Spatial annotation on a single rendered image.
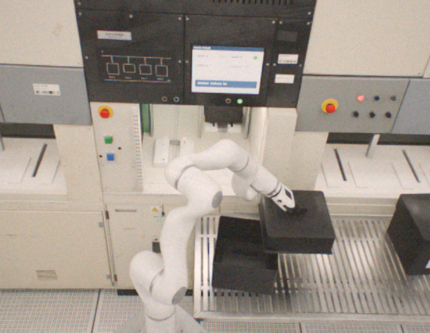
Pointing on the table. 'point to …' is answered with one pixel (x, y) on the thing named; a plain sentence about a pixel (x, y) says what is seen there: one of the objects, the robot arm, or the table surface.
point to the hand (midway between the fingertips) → (295, 208)
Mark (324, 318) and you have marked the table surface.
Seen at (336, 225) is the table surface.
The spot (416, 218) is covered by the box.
